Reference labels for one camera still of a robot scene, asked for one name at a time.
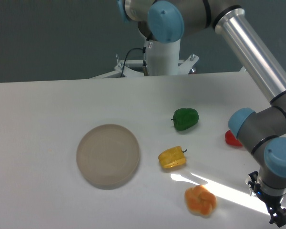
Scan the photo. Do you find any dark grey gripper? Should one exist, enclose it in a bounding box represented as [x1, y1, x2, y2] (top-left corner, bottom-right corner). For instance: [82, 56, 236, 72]
[247, 171, 286, 224]

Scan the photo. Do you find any red toy bell pepper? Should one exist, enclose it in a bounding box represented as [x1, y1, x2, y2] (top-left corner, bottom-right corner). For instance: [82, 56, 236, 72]
[225, 130, 243, 147]

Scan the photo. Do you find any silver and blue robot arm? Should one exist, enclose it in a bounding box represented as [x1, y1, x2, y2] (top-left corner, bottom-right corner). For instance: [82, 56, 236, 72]
[117, 0, 286, 227]

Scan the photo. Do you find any yellow toy bell pepper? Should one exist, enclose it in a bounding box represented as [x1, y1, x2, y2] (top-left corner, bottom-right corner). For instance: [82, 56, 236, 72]
[158, 146, 188, 170]

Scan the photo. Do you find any green toy bell pepper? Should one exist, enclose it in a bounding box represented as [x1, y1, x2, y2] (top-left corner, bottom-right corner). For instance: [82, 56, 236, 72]
[171, 108, 199, 131]

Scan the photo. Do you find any orange knotted bread roll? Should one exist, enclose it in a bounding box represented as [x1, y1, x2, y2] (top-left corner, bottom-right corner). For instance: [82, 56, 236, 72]
[184, 185, 217, 217]

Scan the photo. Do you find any beige round plate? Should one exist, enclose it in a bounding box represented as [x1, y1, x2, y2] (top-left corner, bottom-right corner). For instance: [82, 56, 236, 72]
[76, 124, 140, 189]

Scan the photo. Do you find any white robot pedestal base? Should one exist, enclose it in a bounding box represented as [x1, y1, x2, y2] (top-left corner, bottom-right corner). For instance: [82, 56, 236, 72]
[93, 40, 200, 79]

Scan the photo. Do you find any black cable with connector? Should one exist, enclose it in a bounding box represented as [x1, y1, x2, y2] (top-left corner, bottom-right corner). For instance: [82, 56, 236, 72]
[120, 33, 154, 77]

